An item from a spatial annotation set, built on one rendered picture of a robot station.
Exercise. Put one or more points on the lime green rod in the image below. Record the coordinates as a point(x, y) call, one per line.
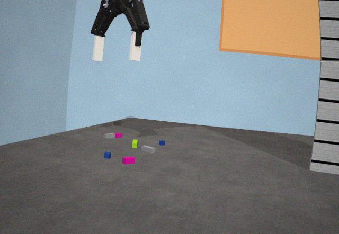
point(134, 144)

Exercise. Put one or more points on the magenta rectangular block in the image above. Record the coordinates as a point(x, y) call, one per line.
point(118, 135)
point(128, 160)

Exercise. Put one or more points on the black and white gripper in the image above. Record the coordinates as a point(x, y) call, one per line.
point(136, 16)

